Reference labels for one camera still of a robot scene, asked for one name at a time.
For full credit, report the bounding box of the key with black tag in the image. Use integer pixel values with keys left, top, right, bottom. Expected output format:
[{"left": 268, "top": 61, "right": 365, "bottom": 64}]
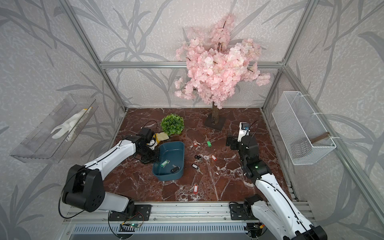
[
  {"left": 171, "top": 166, "right": 180, "bottom": 174},
  {"left": 192, "top": 164, "right": 203, "bottom": 175}
]

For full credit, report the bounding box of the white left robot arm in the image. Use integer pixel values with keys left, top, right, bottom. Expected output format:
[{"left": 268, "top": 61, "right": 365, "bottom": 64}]
[{"left": 61, "top": 127, "right": 159, "bottom": 216}]

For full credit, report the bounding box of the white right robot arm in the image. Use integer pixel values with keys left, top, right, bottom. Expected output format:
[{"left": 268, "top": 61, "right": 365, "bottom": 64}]
[{"left": 226, "top": 136, "right": 328, "bottom": 240}]

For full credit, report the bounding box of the teal plastic storage box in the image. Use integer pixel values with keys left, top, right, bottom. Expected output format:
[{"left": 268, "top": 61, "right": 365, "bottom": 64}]
[{"left": 153, "top": 141, "right": 185, "bottom": 182}]

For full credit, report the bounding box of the yellow black work glove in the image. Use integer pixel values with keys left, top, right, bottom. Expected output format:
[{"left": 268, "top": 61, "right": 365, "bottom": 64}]
[{"left": 150, "top": 132, "right": 170, "bottom": 147}]

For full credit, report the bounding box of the green artificial potted plant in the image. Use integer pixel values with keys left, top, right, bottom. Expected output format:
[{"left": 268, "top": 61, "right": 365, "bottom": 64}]
[{"left": 161, "top": 114, "right": 185, "bottom": 136}]

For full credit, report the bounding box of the white glove on shelf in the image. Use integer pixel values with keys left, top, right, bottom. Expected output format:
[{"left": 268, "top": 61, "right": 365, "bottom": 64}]
[{"left": 51, "top": 107, "right": 93, "bottom": 142}]

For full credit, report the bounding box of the pink blossom artificial tree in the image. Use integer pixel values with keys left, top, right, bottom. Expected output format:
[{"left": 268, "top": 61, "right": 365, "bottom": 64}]
[{"left": 175, "top": 14, "right": 271, "bottom": 130}]

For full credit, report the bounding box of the white wire mesh basket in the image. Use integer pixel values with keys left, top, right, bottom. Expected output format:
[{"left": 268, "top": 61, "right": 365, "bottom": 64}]
[{"left": 272, "top": 91, "right": 337, "bottom": 166}]

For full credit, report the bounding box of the brush with wooden handle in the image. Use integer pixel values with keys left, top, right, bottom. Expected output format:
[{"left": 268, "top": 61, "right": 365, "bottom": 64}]
[{"left": 291, "top": 132, "right": 330, "bottom": 159}]

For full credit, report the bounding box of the aluminium front rail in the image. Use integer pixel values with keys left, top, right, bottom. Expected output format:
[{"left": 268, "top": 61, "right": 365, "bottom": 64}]
[{"left": 64, "top": 202, "right": 245, "bottom": 224}]

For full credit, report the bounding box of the clear plastic wall shelf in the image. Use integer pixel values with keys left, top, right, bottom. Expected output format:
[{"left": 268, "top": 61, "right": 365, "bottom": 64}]
[{"left": 10, "top": 94, "right": 99, "bottom": 164}]

